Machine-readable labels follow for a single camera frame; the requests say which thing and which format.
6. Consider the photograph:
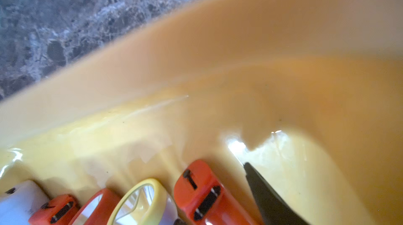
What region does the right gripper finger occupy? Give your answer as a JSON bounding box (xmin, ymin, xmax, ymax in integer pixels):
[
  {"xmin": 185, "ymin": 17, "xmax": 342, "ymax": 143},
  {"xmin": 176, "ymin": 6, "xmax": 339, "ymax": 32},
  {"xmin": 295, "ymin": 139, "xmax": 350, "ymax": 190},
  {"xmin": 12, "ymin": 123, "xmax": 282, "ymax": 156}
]
[{"xmin": 243, "ymin": 162, "xmax": 308, "ymax": 225}]

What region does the red flashlight front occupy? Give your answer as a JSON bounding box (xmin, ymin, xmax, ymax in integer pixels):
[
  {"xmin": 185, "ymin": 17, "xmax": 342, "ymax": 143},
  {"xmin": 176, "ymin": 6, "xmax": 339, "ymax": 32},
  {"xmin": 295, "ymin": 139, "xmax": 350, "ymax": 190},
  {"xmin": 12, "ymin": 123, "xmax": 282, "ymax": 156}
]
[{"xmin": 174, "ymin": 160, "xmax": 257, "ymax": 225}]

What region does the purple flashlight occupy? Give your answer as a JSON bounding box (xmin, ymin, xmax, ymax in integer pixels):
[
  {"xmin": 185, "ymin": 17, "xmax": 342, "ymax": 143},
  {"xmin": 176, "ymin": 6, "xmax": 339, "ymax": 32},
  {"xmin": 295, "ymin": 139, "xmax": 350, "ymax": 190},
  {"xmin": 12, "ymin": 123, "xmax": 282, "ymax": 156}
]
[
  {"xmin": 1, "ymin": 180, "xmax": 50, "ymax": 225},
  {"xmin": 108, "ymin": 178, "xmax": 179, "ymax": 225}
]

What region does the yellow plastic tray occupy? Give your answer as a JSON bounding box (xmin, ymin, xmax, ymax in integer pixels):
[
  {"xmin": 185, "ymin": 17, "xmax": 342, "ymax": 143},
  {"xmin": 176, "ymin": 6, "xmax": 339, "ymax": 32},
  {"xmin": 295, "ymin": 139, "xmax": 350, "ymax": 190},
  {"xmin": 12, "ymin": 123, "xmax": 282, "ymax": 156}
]
[{"xmin": 1, "ymin": 0, "xmax": 403, "ymax": 225}]

